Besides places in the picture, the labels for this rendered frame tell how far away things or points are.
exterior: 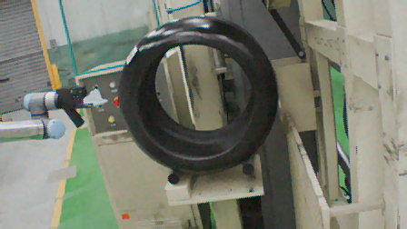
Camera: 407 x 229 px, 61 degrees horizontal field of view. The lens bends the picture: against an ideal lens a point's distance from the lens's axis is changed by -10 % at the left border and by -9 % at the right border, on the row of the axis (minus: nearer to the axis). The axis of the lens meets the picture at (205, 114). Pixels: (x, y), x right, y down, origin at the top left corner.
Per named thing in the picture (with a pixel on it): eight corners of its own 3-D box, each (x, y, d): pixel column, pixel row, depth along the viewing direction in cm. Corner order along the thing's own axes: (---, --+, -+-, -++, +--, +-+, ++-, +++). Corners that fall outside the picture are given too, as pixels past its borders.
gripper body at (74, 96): (79, 88, 138) (52, 90, 140) (83, 110, 141) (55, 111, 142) (86, 84, 146) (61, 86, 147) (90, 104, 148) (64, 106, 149)
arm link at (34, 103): (33, 112, 151) (31, 92, 150) (54, 111, 150) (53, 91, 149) (23, 114, 143) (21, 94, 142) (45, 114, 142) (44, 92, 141)
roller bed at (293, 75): (280, 120, 181) (271, 60, 173) (309, 115, 179) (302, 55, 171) (283, 134, 162) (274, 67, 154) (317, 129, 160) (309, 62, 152)
